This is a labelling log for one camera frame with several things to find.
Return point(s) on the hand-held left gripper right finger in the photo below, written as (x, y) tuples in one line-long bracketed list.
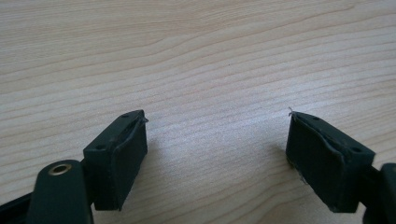
[(323, 168)]

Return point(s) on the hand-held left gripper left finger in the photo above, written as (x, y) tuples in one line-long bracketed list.
[(120, 161)]

